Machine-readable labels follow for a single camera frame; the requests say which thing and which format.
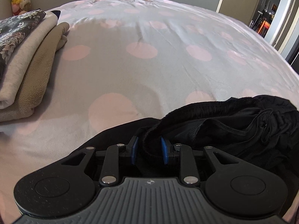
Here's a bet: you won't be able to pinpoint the floral folded garment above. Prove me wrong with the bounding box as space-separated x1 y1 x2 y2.
1 9 46 78

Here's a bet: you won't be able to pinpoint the beige door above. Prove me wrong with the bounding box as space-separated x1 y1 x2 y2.
216 0 266 27

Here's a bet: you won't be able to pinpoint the black sliding wardrobe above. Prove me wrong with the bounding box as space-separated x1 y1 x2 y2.
289 38 299 74

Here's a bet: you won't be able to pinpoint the tan folded fleece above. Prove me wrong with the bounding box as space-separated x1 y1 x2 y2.
1 22 70 122

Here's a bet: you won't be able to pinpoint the black pants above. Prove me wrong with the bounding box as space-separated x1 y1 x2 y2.
70 94 299 187

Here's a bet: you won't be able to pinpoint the polka dot bed sheet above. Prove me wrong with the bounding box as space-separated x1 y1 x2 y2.
1 0 298 223

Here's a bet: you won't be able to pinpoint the beige folded sweater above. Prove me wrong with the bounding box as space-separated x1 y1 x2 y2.
1 12 58 109

